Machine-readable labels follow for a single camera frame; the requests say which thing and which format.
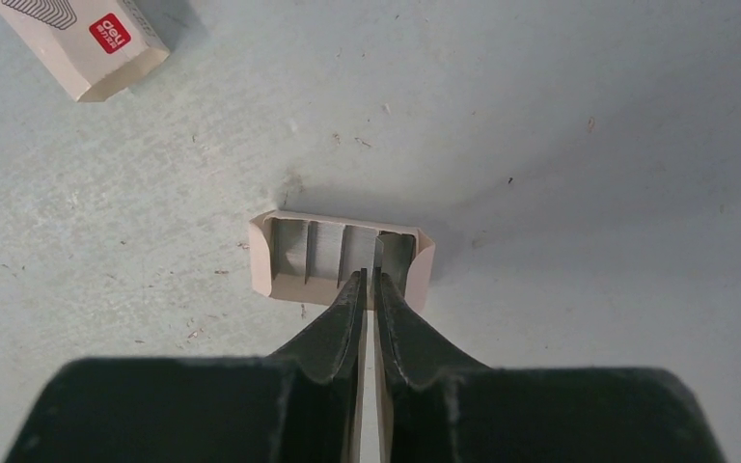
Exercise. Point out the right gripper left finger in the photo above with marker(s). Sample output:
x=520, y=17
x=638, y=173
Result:
x=297, y=404

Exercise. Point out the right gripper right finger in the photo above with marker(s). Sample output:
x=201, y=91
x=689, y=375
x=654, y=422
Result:
x=446, y=406

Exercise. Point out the staple tray box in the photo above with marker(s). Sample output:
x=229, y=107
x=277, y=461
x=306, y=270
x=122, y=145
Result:
x=307, y=258

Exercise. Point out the white staple box sleeve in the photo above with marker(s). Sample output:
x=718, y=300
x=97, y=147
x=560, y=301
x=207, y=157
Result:
x=93, y=48

